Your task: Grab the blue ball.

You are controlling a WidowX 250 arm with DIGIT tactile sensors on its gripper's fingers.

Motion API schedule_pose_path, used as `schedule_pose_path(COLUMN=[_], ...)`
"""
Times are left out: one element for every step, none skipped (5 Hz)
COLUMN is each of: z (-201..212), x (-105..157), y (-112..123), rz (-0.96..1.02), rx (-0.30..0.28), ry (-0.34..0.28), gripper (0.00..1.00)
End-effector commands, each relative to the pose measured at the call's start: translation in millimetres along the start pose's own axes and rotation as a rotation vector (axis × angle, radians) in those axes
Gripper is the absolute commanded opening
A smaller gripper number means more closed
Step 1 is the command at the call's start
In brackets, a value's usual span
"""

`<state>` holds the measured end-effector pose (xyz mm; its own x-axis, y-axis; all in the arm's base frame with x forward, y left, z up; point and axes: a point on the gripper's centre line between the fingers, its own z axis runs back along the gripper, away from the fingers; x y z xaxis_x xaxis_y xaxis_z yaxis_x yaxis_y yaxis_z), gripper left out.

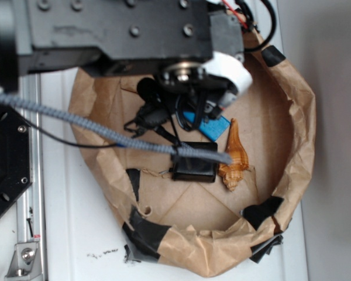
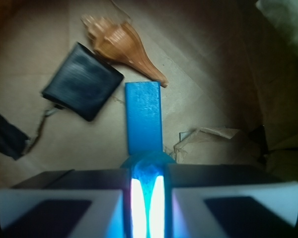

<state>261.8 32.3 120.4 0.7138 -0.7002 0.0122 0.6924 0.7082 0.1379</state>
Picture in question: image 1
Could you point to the aluminium extrusion rail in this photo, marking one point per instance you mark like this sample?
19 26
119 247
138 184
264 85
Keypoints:
31 223

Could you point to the orange conch seashell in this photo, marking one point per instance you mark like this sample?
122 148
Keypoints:
232 174

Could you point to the metal corner bracket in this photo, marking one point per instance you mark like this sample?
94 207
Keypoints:
25 263

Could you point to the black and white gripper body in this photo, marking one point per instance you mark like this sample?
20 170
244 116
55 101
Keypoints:
224 78

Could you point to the black rectangular box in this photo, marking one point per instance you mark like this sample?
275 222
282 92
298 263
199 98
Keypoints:
195 170

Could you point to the blue rectangular block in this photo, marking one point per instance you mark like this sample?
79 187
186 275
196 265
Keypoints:
214 128

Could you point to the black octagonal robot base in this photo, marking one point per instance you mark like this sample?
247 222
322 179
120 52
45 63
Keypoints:
14 158

